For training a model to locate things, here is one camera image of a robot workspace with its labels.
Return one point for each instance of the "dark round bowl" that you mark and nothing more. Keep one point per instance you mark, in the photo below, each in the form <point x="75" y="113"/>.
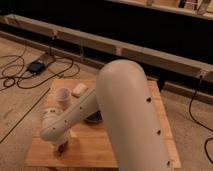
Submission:
<point x="94" y="118"/>

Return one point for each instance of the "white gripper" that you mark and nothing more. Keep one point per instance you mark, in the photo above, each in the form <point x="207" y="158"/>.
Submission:
<point x="61" y="140"/>

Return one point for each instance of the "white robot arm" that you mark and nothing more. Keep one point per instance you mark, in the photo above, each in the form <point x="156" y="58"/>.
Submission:
<point x="122" y="95"/>

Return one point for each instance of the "blue power adapter box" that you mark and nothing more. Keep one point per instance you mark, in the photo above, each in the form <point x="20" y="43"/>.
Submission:
<point x="35" y="67"/>

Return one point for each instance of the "wooden shelf frame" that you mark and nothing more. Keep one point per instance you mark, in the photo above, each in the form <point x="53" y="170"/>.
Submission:
<point x="145" y="55"/>

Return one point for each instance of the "dark red dried pepper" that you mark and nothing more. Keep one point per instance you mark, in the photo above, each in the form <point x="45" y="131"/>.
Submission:
<point x="62" y="148"/>

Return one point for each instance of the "white plastic cup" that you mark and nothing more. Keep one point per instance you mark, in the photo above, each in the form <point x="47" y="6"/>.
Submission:
<point x="63" y="97"/>

